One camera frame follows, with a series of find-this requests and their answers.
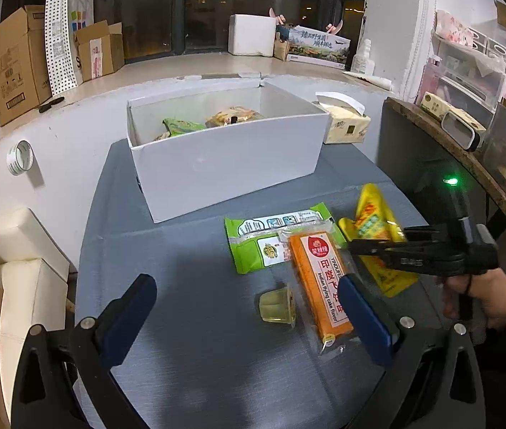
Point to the tall cardboard box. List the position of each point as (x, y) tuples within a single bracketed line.
[(24, 81)]

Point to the yellow snack pouch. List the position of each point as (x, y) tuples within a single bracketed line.
[(375, 220)]

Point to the person's right hand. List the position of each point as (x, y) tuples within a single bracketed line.
[(488, 288)]

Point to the green seaweed snack bag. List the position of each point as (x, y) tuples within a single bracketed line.
[(176, 127)]

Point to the white plastic bottle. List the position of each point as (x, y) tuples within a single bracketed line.
[(362, 62)]

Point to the tissue paper pack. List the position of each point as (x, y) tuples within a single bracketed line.
[(348, 121)]

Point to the small open cardboard box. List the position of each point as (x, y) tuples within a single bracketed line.
[(100, 49)]

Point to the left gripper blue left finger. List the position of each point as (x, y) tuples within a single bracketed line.
[(122, 319)]

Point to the printed landscape carton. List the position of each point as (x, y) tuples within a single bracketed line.
[(302, 44)]

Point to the illustrated chips bag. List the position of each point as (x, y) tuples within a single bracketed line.
[(231, 116)]

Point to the white tape roll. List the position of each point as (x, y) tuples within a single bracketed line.
[(20, 158)]

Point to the clear drawer organizer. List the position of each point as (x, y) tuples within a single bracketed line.
[(467, 68)]

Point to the white storage box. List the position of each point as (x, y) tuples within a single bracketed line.
[(185, 173)]

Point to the orange flying cake pack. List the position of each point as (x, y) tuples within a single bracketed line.
[(315, 251)]

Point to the black scissors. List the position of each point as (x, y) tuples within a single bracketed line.
[(49, 105)]

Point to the white alarm clock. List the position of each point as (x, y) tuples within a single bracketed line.
[(463, 129)]

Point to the white foam box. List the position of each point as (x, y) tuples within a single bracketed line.
[(251, 35)]

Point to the green wet wipes pack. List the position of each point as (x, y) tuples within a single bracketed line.
[(260, 242)]

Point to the brown side shelf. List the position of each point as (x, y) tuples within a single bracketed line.
[(410, 139)]

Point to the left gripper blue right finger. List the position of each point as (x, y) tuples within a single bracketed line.
[(371, 320)]

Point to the small jelly cup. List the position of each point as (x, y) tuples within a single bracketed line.
[(278, 306)]

